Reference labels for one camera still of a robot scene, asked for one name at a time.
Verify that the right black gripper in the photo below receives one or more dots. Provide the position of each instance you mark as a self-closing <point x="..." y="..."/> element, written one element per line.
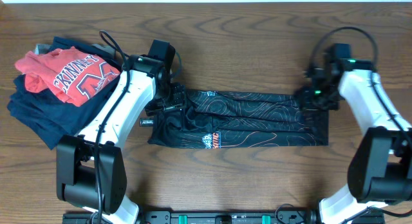
<point x="306" y="105"/>

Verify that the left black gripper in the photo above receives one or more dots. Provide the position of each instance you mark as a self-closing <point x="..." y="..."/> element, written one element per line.
<point x="176" y="97"/>

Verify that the black printed cycling jersey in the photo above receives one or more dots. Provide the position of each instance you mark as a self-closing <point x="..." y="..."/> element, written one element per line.
<point x="229" y="119"/>

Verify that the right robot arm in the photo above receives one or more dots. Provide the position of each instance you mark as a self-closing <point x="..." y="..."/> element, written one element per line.
<point x="379" y="174"/>

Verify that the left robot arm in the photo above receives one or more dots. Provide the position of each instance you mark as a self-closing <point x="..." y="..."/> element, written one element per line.
<point x="90" y="166"/>

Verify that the red folded t-shirt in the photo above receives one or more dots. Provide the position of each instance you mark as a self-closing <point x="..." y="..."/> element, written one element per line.
<point x="71" y="75"/>

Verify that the navy folded shirt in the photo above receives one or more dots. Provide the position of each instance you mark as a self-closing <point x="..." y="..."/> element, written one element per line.
<point x="51" y="118"/>

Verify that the grey folded shirt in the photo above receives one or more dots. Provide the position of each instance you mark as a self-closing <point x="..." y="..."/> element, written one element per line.
<point x="97" y="48"/>

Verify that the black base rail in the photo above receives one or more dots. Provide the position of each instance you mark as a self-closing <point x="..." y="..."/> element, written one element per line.
<point x="283" y="214"/>

